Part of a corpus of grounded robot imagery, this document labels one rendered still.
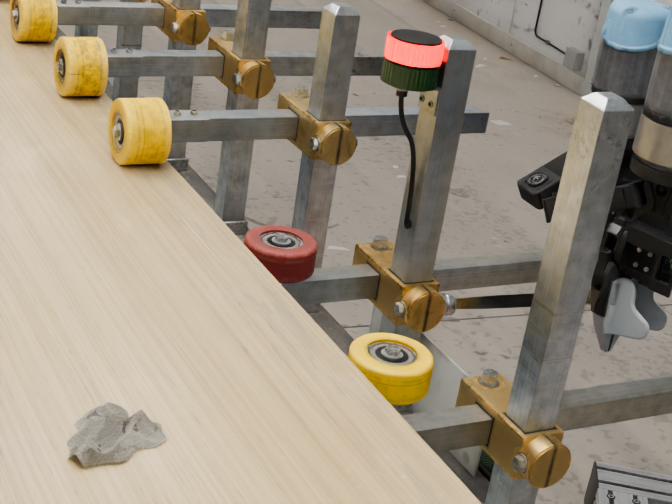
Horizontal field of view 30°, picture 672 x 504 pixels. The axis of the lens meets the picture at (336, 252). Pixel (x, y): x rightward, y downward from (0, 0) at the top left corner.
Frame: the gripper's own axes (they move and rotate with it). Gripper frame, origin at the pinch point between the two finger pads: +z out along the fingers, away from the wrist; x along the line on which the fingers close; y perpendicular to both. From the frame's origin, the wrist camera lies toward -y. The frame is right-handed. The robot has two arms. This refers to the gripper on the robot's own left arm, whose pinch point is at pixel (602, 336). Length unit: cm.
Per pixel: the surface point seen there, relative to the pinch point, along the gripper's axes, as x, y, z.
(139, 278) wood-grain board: -33.7, -33.4, -0.5
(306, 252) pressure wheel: -15.0, -28.5, -1.1
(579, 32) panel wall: 367, -225, 65
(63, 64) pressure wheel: -8, -82, -5
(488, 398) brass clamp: -11.2, -4.9, 6.2
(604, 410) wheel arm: 1.0, 1.8, 8.3
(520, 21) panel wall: 386, -268, 74
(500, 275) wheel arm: 12.0, -20.8, 5.1
